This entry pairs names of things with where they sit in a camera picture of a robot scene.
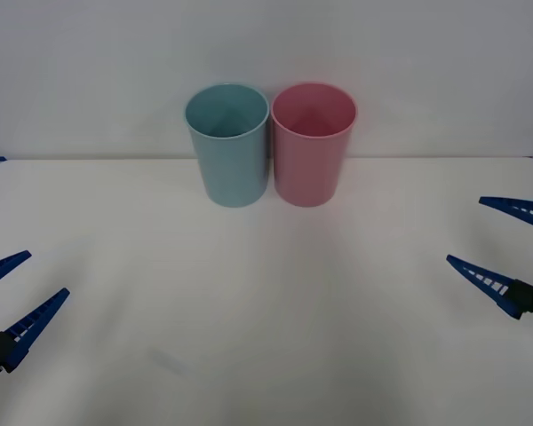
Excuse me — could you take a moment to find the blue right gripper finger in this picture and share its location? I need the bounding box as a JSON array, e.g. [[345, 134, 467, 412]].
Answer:
[[446, 254, 533, 321], [478, 195, 533, 234]]

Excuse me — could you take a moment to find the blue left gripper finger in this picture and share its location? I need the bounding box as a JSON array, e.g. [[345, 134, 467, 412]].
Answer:
[[0, 288, 71, 374], [0, 250, 32, 294]]

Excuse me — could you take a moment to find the pink plastic bin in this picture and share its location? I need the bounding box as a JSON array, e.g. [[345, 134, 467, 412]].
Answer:
[[269, 82, 359, 208]]

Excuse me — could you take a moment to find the pale blue plastic bin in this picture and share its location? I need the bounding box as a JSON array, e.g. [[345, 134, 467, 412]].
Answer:
[[184, 82, 270, 209]]

